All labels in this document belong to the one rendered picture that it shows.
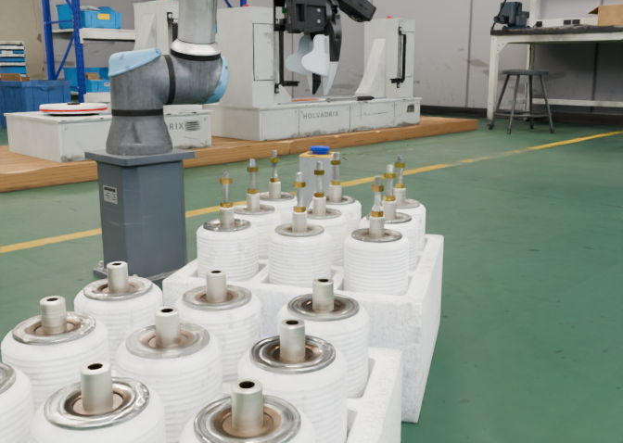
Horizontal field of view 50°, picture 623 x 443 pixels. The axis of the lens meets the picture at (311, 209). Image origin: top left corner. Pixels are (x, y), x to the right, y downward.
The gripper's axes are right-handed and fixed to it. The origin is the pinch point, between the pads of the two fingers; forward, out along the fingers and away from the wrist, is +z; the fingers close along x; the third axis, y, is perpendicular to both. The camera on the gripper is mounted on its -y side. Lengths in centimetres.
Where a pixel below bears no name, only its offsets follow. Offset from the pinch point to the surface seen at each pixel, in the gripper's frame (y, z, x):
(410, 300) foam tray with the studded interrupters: 0.6, 28.3, 25.7
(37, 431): 51, 22, 49
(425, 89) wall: -372, 22, -448
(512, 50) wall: -399, -15, -360
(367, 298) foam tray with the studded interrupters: 5.3, 28.4, 22.2
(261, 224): 9.7, 22.7, -3.4
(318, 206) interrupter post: 1.3, 19.6, 0.9
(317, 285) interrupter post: 22.8, 18.5, 39.2
